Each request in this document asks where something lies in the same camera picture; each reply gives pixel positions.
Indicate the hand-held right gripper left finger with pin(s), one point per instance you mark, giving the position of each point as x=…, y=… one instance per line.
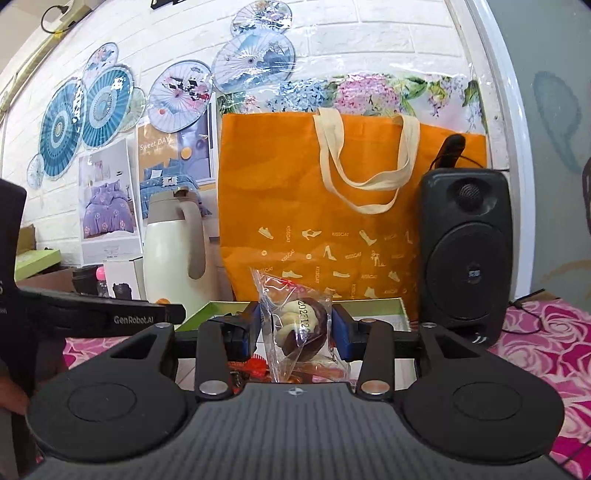
x=255, y=330

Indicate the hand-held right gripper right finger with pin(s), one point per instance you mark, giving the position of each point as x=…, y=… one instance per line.
x=338, y=330

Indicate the clear chocolate pastry packet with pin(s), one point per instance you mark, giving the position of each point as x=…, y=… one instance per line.
x=295, y=323

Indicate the green cardboard box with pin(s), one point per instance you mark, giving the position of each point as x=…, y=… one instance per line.
x=392, y=314

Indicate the person's left hand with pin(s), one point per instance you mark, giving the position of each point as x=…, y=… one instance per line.
x=14, y=394

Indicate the black cup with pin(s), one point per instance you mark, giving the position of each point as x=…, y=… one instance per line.
x=84, y=282

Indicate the pink lid bottle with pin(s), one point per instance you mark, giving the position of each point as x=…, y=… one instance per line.
x=102, y=281

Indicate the orange red snack packet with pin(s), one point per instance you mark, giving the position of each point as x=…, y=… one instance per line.
x=249, y=369

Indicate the white coffee cup box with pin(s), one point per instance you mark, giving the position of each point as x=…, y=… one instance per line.
x=124, y=281

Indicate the brown cardboard box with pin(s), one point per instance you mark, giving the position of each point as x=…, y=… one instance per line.
x=46, y=284

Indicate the light green box lid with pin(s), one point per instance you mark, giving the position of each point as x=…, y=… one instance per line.
x=37, y=263

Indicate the cream thermos jug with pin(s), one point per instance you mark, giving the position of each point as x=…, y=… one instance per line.
x=168, y=258

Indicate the open tan cardboard box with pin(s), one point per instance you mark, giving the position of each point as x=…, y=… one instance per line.
x=27, y=237

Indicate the purple bedding poster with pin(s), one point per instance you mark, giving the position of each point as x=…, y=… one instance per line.
x=108, y=203

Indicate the orange tote bag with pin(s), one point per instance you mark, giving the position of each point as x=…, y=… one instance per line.
x=295, y=207

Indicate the black speaker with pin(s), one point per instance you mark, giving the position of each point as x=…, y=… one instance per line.
x=466, y=258

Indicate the small pale blue paper fan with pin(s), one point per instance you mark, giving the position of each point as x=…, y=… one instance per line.
x=35, y=173

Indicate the blue bedding poster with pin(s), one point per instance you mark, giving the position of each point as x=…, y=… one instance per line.
x=171, y=157

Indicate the dark blue paper fan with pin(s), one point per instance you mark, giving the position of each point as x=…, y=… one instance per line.
x=60, y=129
x=108, y=106

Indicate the pink rose tablecloth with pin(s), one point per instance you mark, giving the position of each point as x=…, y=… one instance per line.
x=545, y=355

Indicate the pale green paper fan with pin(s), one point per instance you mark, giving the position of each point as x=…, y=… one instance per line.
x=138, y=110

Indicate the black microphone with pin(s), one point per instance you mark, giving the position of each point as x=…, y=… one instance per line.
x=450, y=150

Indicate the crane print paper fan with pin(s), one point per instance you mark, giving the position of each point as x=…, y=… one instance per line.
x=180, y=97

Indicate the white floral paper fan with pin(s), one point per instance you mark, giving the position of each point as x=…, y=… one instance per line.
x=99, y=62

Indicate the blue landscape paper fan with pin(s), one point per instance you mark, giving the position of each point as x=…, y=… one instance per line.
x=254, y=62

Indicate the pale scenery paper fan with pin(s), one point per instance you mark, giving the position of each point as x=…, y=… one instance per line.
x=261, y=16

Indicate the floral wall poster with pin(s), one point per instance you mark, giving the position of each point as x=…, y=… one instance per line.
x=369, y=92

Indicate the black wall hook rack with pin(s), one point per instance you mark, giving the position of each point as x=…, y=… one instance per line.
x=166, y=3

